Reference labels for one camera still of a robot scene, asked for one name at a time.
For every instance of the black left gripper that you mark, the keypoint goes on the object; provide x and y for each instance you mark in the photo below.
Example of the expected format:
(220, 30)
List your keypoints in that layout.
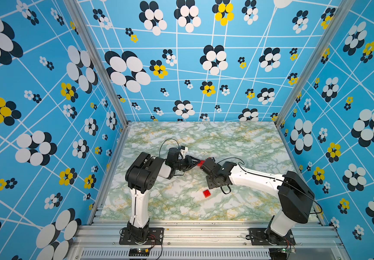
(189, 162)

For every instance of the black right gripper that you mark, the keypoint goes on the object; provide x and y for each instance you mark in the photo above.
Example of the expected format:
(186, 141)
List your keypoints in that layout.
(209, 184)

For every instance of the long red lego brick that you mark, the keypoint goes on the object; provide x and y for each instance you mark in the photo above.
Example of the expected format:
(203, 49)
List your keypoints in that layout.
(201, 163)

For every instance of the small red lego brick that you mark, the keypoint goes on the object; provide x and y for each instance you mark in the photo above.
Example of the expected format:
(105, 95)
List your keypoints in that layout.
(206, 193)

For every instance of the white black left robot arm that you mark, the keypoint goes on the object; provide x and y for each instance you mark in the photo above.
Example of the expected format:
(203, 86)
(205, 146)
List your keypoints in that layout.
(141, 177)

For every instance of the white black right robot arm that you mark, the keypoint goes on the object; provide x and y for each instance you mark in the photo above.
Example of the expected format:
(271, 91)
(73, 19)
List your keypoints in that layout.
(295, 197)

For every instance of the right controller board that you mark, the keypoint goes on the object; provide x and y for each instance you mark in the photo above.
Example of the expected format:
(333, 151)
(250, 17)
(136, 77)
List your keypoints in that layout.
(279, 254)

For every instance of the controller board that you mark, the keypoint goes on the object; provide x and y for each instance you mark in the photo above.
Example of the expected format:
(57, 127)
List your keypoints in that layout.
(138, 253)
(279, 254)

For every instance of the left controller board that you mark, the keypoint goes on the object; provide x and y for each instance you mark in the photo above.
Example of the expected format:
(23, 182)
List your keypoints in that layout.
(138, 253)

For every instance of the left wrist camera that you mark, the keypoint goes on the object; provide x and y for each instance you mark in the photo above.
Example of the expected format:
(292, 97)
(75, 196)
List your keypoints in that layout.
(183, 151)

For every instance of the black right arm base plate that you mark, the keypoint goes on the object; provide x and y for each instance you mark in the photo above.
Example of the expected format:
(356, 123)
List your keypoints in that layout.
(259, 236)

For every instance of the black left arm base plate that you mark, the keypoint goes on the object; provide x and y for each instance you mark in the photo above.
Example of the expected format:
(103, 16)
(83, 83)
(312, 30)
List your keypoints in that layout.
(136, 236)

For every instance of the aluminium left table rail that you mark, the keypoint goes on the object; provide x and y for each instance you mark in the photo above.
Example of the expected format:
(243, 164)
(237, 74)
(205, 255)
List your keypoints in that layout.
(109, 175)

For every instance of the aluminium left corner post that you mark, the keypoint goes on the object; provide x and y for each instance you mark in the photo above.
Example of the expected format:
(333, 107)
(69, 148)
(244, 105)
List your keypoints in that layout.
(77, 17)

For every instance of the aluminium corner post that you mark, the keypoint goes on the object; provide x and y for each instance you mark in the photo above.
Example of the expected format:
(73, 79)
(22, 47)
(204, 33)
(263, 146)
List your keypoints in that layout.
(341, 13)
(77, 17)

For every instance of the aluminium right corner post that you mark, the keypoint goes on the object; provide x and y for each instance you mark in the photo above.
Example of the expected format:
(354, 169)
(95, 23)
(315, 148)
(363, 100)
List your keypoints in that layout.
(341, 13)

